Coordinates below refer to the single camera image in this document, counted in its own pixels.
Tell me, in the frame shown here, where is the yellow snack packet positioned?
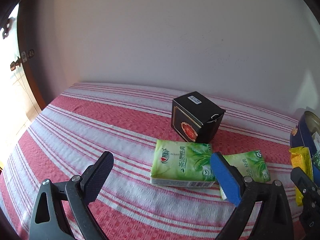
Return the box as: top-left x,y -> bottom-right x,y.
288,146 -> 314,207

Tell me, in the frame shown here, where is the black box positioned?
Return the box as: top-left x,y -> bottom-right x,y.
171,92 -> 226,143

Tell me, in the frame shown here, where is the hanging door ornament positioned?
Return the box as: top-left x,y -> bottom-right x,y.
2,17 -> 15,39

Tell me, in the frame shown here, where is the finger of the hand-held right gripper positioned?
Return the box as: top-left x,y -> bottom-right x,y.
290,167 -> 320,205

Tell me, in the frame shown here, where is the red white striped cloth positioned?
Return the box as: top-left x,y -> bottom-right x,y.
0,81 -> 320,240

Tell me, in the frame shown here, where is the round metal tin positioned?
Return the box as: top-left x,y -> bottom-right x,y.
289,110 -> 320,178

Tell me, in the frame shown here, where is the green tissue pack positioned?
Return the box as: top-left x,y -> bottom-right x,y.
219,150 -> 272,200
150,139 -> 217,188

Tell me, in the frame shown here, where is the brass door handle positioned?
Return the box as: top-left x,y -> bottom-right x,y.
9,49 -> 35,71

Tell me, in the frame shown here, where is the dark wooden door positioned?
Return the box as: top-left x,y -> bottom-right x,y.
0,0 -> 47,115

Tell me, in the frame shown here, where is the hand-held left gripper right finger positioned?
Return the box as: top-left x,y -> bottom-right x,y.
210,152 -> 293,240

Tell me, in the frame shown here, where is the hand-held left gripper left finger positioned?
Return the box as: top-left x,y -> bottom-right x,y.
29,151 -> 114,240

